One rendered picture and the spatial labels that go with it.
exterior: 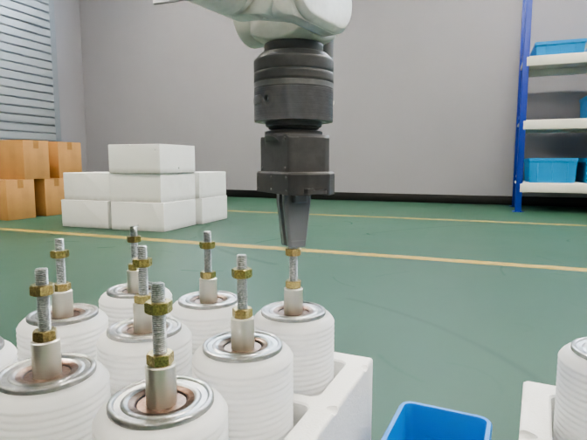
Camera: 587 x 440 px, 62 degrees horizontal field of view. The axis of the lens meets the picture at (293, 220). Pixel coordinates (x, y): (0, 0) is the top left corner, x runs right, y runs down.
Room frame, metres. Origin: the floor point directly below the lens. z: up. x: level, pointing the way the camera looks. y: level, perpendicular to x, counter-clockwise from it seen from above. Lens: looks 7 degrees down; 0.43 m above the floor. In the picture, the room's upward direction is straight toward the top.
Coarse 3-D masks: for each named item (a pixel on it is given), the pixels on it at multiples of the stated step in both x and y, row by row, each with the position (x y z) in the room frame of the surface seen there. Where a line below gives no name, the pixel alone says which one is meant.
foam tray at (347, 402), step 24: (336, 360) 0.59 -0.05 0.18; (360, 360) 0.58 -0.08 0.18; (336, 384) 0.52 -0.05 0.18; (360, 384) 0.54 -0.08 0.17; (312, 408) 0.46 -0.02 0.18; (336, 408) 0.47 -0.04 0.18; (360, 408) 0.54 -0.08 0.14; (312, 432) 0.42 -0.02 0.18; (336, 432) 0.46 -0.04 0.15; (360, 432) 0.54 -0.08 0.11
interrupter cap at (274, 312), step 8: (272, 304) 0.58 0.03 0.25; (280, 304) 0.58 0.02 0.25; (304, 304) 0.58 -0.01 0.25; (312, 304) 0.58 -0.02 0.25; (264, 312) 0.54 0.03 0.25; (272, 312) 0.54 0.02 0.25; (280, 312) 0.56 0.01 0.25; (304, 312) 0.56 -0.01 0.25; (312, 312) 0.55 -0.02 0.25; (320, 312) 0.55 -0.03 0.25; (280, 320) 0.52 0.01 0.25; (288, 320) 0.52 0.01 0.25; (296, 320) 0.52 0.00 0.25; (304, 320) 0.52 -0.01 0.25; (312, 320) 0.52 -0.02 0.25
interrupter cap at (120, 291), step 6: (150, 282) 0.68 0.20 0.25; (108, 288) 0.65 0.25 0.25; (114, 288) 0.65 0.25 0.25; (120, 288) 0.65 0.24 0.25; (126, 288) 0.66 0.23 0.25; (108, 294) 0.62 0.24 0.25; (114, 294) 0.62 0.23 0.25; (120, 294) 0.62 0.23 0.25; (126, 294) 0.62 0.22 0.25; (132, 294) 0.62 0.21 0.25
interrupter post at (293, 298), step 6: (300, 288) 0.55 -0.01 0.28; (288, 294) 0.54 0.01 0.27; (294, 294) 0.54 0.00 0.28; (300, 294) 0.55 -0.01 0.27; (288, 300) 0.54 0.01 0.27; (294, 300) 0.54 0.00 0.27; (300, 300) 0.55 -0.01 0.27; (288, 306) 0.54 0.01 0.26; (294, 306) 0.54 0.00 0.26; (300, 306) 0.55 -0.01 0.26; (288, 312) 0.54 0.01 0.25; (294, 312) 0.54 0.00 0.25; (300, 312) 0.55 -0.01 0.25
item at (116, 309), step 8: (104, 296) 0.63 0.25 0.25; (168, 296) 0.64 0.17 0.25; (104, 304) 0.61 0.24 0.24; (112, 304) 0.61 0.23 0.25; (120, 304) 0.60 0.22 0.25; (128, 304) 0.60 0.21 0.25; (104, 312) 0.61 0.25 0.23; (112, 312) 0.60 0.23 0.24; (120, 312) 0.60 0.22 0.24; (128, 312) 0.60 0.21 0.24; (112, 320) 0.61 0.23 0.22
